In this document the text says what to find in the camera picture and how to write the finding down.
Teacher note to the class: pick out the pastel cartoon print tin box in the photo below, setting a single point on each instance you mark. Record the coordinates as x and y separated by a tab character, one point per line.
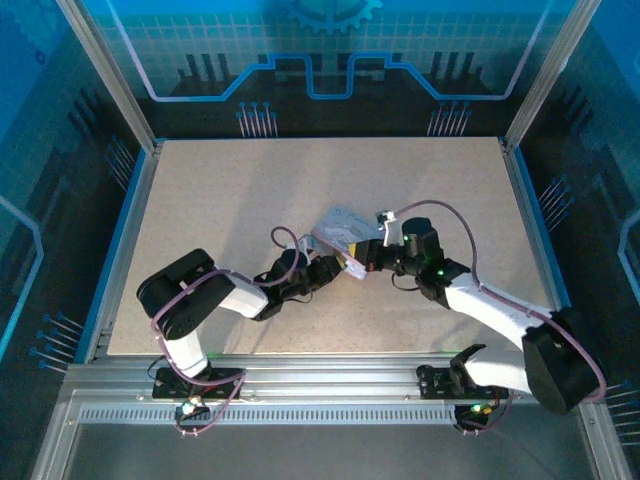
345	227

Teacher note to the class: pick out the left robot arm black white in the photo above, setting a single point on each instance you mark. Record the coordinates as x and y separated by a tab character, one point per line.
185	295

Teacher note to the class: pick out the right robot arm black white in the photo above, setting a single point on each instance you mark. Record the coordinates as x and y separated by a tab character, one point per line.
500	310

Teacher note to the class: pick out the small lit connector board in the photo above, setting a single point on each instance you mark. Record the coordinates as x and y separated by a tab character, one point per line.
477	408
188	407

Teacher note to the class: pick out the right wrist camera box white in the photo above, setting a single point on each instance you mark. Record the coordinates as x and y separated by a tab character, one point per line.
389	227

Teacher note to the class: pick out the aluminium front mounting rail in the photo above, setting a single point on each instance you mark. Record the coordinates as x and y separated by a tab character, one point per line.
325	372

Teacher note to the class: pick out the aluminium table side rail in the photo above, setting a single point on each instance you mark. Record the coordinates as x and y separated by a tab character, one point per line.
130	240
530	235

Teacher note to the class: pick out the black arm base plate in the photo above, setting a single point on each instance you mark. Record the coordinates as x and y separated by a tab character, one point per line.
435	382
225	387

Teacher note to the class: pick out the aluminium frame post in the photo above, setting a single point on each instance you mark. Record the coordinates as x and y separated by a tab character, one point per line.
550	75
107	75

